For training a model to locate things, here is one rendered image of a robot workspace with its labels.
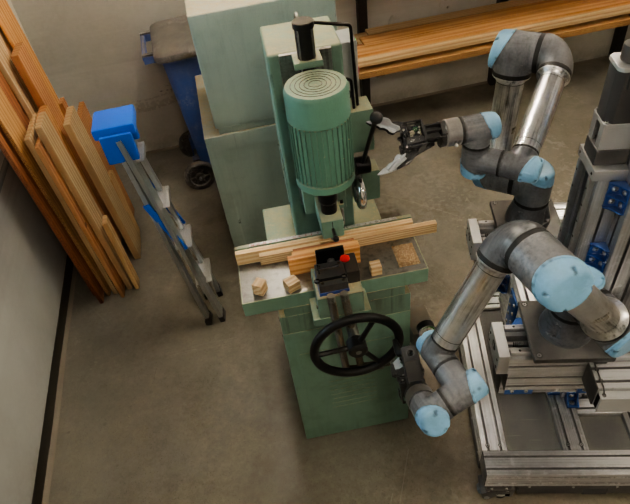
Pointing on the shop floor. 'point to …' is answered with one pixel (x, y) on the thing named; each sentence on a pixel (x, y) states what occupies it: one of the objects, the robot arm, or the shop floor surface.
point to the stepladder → (156, 201)
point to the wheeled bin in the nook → (184, 51)
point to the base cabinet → (357, 391)
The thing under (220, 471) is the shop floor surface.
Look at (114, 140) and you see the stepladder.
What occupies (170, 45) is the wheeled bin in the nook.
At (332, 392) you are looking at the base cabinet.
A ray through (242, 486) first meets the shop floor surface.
